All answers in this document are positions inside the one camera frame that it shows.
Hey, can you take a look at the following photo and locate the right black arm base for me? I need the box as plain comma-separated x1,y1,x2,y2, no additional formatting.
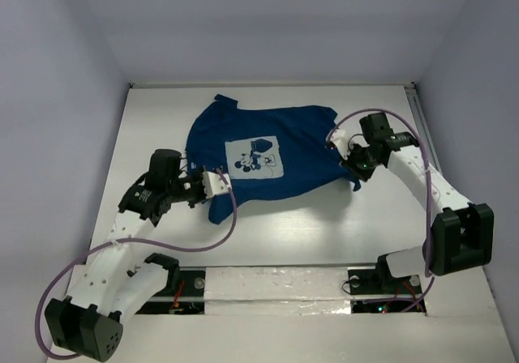
341,268,427,314

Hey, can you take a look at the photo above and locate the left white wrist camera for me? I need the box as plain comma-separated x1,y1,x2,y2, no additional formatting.
202,171,232,199

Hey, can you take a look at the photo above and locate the aluminium rail at table edge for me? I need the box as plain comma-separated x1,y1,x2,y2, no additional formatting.
405,81,470,262

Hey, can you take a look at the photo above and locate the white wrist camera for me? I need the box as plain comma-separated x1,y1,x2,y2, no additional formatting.
202,171,232,199
326,129,353,160

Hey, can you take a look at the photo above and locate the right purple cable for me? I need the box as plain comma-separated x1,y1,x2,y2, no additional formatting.
326,108,437,314

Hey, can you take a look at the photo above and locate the purple cable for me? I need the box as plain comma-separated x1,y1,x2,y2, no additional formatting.
35,167,238,359
326,108,437,314

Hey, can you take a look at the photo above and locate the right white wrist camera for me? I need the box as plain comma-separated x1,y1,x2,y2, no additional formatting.
326,129,353,160

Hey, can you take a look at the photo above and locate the blue mickey mouse t-shirt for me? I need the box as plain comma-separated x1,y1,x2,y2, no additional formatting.
186,95,361,224

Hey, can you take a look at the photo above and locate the silver foil tape strip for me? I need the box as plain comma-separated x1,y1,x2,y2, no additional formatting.
204,267,351,316

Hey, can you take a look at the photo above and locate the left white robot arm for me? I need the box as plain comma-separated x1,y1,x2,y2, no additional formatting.
35,149,232,362

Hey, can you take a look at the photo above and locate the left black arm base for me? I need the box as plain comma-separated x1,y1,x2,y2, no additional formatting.
137,268,206,315

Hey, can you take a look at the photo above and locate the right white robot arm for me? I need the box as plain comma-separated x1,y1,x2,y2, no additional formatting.
328,109,495,292

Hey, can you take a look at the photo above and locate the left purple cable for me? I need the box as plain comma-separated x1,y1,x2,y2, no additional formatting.
35,167,238,359

